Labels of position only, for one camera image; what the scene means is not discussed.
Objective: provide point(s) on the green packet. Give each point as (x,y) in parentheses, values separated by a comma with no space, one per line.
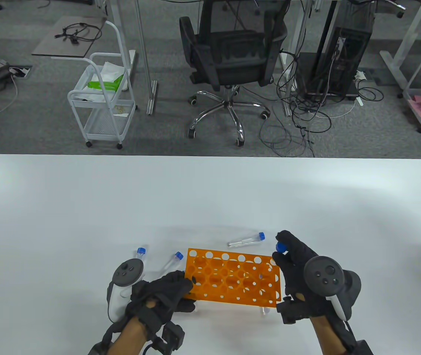
(103,85)

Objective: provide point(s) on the person's left hand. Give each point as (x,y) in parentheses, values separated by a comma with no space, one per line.
(158,296)

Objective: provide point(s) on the black computer tower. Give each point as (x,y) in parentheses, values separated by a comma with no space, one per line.
(347,55)

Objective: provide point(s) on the white plastic bag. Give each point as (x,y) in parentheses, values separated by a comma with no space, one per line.
(112,70)

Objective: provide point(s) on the white desk leg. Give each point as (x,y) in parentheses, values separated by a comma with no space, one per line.
(152,98)
(302,18)

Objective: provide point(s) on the white power strip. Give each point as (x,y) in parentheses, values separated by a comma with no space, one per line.
(360,75)

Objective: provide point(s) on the floor socket box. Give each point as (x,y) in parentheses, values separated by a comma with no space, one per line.
(20,71)

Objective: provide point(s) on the white desk frame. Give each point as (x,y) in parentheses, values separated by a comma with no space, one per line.
(395,68)

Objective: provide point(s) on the clear test tube blue cap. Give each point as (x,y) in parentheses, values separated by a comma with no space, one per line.
(141,251)
(179,255)
(265,311)
(281,247)
(261,235)

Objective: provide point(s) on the grey board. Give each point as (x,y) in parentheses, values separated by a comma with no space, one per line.
(47,48)

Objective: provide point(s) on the black battery pack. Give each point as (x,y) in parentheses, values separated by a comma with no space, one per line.
(363,348)

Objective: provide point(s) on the black office chair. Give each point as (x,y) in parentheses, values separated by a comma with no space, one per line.
(232,55)

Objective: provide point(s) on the white and grey VR controller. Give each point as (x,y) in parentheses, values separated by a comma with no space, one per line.
(127,271)
(323,275)

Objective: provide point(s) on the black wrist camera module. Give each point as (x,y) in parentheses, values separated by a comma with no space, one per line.
(171,334)
(291,312)

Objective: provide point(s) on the person's right hand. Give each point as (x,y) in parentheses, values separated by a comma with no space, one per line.
(295,266)

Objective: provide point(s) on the person's right forearm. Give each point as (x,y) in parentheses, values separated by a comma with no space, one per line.
(325,336)

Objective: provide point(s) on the orange test tube rack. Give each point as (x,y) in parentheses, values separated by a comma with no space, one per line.
(200,260)

